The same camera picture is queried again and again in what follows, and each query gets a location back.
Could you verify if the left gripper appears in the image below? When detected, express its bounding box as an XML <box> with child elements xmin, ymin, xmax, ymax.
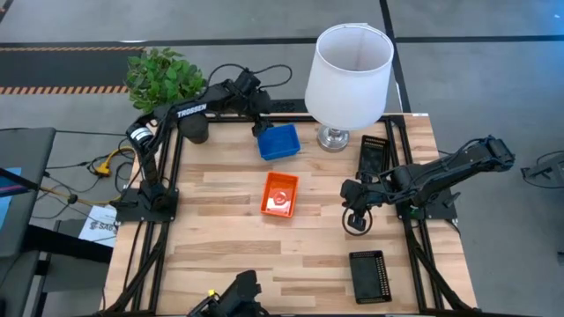
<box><xmin>239</xmin><ymin>89</ymin><xmax>275</xmax><ymax>138</ymax></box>

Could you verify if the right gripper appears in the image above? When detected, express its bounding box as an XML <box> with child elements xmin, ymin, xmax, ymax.
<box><xmin>339</xmin><ymin>177</ymin><xmax>385</xmax><ymax>233</ymax></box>

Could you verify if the black plant pot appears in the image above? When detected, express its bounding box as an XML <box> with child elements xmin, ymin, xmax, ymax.
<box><xmin>177</xmin><ymin>112</ymin><xmax>210</xmax><ymax>145</ymax></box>

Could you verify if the white shade table lamp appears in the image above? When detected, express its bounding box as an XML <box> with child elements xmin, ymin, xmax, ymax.
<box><xmin>303</xmin><ymin>22</ymin><xmax>396</xmax><ymax>154</ymax></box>

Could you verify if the green leafy artificial plant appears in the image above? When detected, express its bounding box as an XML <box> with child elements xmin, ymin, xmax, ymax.
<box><xmin>125</xmin><ymin>47</ymin><xmax>208</xmax><ymax>115</ymax></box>

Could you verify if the white printed paper sheet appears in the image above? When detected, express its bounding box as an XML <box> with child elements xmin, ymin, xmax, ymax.
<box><xmin>78</xmin><ymin>204</ymin><xmax>120</xmax><ymax>248</ymax></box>

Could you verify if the grey side desk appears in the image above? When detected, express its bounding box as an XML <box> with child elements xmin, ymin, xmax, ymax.
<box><xmin>0</xmin><ymin>126</ymin><xmax>57</xmax><ymax>317</ymax></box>

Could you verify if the blue screen laptop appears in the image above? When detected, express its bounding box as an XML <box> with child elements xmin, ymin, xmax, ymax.
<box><xmin>0</xmin><ymin>166</ymin><xmax>39</xmax><ymax>199</ymax></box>

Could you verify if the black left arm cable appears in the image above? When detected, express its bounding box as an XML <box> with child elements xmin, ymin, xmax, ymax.
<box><xmin>205</xmin><ymin>63</ymin><xmax>294</xmax><ymax>96</ymax></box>

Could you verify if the black aluminium table frame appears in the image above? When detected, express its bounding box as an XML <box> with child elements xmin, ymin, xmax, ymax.
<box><xmin>104</xmin><ymin>113</ymin><xmax>479</xmax><ymax>317</ymax></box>

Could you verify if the yellow connector cable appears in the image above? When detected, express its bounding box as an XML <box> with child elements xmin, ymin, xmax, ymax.
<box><xmin>39</xmin><ymin>145</ymin><xmax>138</xmax><ymax>208</ymax></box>

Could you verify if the black floor cable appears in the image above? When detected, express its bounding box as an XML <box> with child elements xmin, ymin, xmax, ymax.
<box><xmin>43</xmin><ymin>129</ymin><xmax>141</xmax><ymax>178</ymax></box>

